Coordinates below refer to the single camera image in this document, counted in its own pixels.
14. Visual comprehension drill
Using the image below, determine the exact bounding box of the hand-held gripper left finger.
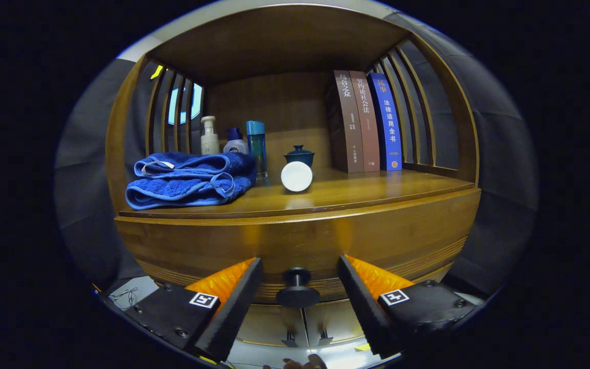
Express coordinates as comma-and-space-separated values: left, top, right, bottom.
121, 257, 264, 363

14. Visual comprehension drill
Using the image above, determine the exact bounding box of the white bottle with blue cap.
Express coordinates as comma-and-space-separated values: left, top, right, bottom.
223, 128, 249, 155

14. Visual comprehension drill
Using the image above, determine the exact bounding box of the dark brown book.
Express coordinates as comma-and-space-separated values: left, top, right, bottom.
325, 70, 365, 174

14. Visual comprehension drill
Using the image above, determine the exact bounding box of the dark blue lidded teacup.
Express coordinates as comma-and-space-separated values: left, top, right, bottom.
283, 145, 316, 168

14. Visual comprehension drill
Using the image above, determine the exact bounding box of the translucent blue bottle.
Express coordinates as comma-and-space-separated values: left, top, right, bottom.
246, 120, 268, 180

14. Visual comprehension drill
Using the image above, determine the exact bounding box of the wooden cabinet door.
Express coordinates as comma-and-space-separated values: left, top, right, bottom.
236, 302, 306, 347
303, 302, 367, 346

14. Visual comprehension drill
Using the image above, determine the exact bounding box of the wooden countertop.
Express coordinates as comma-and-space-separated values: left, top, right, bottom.
118, 167, 476, 220

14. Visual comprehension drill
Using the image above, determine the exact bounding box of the white pump bottle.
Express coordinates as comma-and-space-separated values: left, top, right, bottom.
200, 116, 220, 155

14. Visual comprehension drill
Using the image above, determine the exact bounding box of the folded blue towel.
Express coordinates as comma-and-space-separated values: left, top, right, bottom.
125, 152, 257, 211

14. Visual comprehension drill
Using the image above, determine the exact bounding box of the reddish brown book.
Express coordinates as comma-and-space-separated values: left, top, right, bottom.
349, 71, 381, 173

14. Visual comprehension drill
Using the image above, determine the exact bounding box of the wooden cabinet with slatted hutch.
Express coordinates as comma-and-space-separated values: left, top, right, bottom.
104, 4, 482, 354

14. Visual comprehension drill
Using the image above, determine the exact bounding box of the blue book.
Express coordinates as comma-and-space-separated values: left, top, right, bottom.
367, 72, 403, 172

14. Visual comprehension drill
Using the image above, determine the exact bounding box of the white facial cleanser tube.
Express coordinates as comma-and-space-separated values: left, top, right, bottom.
281, 161, 313, 193

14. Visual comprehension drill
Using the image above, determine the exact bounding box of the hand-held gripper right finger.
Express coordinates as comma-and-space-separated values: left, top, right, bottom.
338, 255, 480, 360

